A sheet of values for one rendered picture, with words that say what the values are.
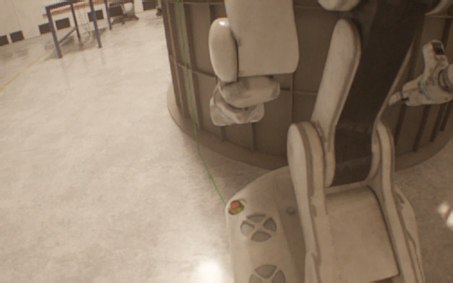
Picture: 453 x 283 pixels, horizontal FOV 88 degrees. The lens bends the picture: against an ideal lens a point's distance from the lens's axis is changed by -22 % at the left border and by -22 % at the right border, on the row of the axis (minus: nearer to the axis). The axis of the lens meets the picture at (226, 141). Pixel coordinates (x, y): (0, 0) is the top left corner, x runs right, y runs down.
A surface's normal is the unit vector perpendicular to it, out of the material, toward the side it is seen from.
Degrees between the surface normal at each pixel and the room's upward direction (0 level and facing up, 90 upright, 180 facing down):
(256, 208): 0
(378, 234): 23
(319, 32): 90
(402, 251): 27
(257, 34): 110
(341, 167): 77
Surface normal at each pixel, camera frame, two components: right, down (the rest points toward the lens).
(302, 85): -0.31, 0.56
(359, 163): 0.08, 0.26
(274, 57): 0.12, 0.81
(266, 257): 0.00, -0.29
